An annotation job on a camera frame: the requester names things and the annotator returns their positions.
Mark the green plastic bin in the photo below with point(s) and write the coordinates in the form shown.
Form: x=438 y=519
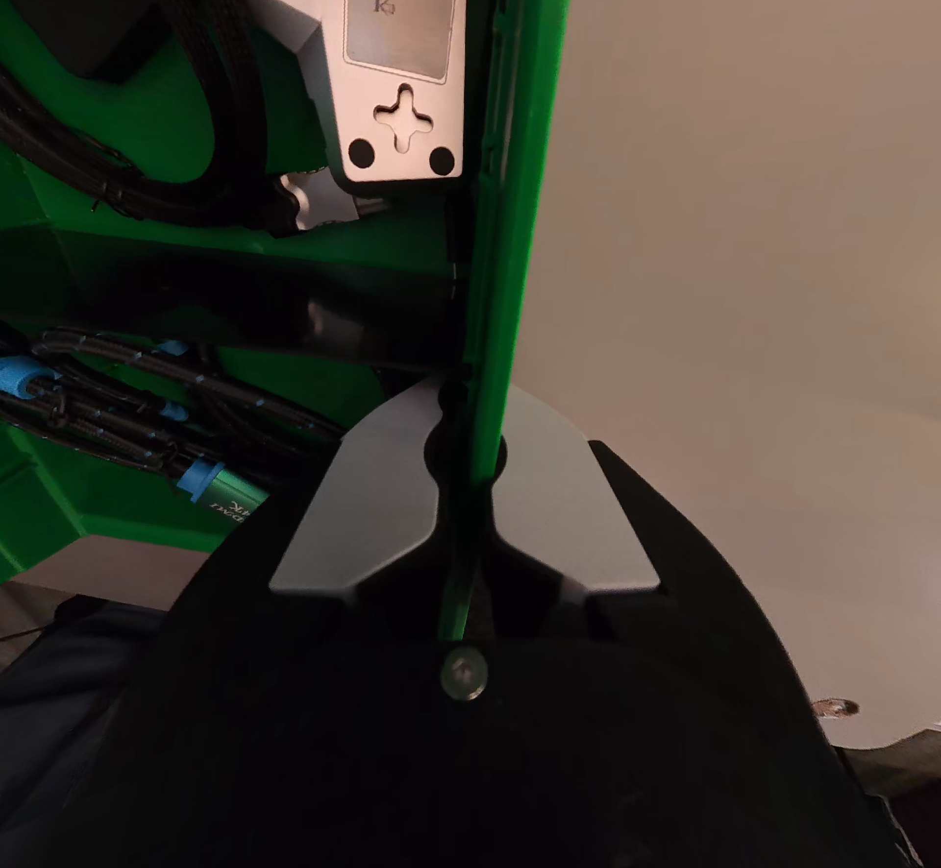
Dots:
x=530 y=148

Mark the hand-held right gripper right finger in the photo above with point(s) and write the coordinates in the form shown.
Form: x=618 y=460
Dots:
x=574 y=516

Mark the silver port hub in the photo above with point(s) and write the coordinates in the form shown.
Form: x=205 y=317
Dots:
x=397 y=75

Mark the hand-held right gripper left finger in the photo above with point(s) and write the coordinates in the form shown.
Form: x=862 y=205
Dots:
x=360 y=516

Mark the round metal table screw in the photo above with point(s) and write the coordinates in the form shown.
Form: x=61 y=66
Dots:
x=835 y=707

